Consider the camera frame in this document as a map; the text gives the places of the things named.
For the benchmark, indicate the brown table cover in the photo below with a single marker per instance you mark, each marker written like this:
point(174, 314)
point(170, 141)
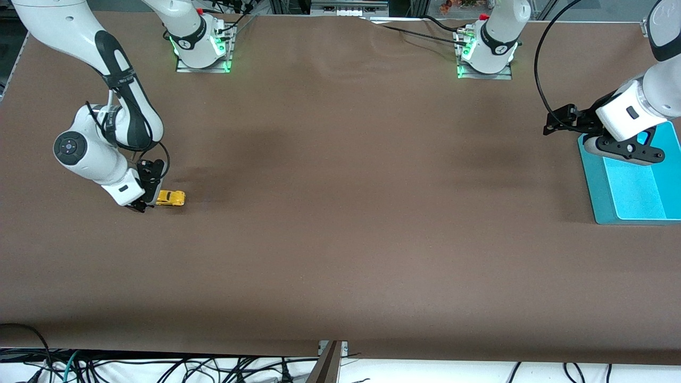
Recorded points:
point(340, 213)

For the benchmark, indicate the white power strip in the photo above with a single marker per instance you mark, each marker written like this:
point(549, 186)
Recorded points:
point(349, 11)

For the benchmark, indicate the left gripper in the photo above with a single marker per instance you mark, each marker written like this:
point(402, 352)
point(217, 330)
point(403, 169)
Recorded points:
point(584, 118)

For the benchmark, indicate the metal table edge bracket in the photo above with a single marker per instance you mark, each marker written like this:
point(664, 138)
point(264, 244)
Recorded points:
point(345, 348)

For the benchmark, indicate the orange background object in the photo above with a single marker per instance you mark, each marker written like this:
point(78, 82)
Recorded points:
point(446, 7)

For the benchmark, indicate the dark support beam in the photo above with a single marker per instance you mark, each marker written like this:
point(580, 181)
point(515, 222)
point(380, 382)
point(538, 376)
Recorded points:
point(325, 369)

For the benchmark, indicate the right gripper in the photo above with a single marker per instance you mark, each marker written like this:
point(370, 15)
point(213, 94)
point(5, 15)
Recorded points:
point(148, 180)

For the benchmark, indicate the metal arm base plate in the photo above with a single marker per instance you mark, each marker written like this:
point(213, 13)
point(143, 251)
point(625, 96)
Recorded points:
point(503, 76)
point(183, 68)

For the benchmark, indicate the cyan plastic bin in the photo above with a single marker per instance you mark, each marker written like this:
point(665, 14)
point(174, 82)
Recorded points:
point(638, 186)

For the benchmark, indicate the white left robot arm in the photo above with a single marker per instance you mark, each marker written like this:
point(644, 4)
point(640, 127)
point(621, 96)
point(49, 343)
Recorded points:
point(665, 90)

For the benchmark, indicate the yellow toy beetle car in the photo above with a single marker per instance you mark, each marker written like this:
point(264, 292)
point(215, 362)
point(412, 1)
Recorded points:
point(173, 198)

